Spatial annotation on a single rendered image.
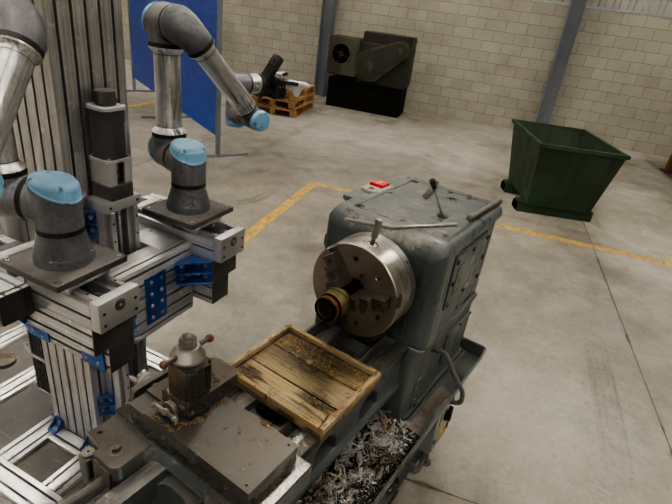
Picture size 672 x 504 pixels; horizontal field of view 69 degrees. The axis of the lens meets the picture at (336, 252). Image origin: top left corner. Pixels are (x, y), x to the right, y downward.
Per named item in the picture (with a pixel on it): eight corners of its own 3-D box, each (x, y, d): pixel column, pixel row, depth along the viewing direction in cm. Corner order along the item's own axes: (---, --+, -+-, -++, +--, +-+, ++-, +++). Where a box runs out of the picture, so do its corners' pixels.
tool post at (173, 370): (193, 374, 120) (192, 341, 116) (214, 389, 117) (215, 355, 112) (168, 390, 114) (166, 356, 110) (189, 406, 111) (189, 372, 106)
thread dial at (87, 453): (95, 470, 119) (91, 441, 115) (104, 478, 118) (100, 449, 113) (80, 480, 116) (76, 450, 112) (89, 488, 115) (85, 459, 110)
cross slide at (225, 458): (174, 374, 133) (174, 361, 131) (297, 460, 113) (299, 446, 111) (118, 408, 120) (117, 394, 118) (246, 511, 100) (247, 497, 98)
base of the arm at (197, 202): (157, 207, 171) (156, 180, 167) (186, 195, 184) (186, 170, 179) (191, 219, 166) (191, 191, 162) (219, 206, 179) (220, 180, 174)
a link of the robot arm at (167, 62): (164, 176, 170) (158, 1, 146) (145, 163, 179) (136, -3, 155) (195, 172, 178) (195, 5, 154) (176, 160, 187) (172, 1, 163)
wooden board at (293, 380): (288, 332, 166) (289, 322, 164) (379, 382, 149) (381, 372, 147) (222, 377, 143) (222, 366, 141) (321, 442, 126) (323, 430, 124)
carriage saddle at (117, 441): (179, 386, 137) (179, 370, 134) (311, 480, 115) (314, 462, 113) (75, 453, 114) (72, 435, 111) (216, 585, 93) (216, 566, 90)
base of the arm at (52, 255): (19, 259, 130) (13, 225, 126) (70, 240, 143) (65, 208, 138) (59, 277, 125) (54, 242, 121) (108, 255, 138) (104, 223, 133)
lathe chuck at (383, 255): (320, 296, 174) (338, 218, 159) (395, 342, 161) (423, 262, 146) (304, 306, 167) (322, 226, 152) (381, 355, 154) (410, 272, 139)
